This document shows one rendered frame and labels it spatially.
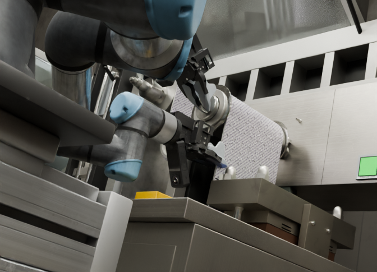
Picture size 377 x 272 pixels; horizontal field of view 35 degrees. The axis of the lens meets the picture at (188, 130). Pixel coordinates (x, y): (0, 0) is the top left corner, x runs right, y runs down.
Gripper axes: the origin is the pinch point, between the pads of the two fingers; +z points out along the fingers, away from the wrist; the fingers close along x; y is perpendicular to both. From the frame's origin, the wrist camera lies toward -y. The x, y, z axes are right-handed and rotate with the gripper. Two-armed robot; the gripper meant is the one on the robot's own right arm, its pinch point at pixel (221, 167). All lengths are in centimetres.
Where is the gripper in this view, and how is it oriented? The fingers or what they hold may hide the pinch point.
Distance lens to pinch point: 155.3
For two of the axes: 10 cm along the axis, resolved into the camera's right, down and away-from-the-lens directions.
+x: -6.8, 1.0, 7.2
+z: 7.0, 3.8, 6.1
